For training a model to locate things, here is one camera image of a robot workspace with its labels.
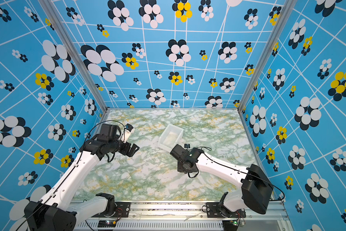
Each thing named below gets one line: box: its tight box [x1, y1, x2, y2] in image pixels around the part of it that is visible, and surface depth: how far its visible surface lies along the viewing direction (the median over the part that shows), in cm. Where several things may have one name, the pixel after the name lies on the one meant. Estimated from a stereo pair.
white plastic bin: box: [157, 123, 185, 153], surface depth 101 cm
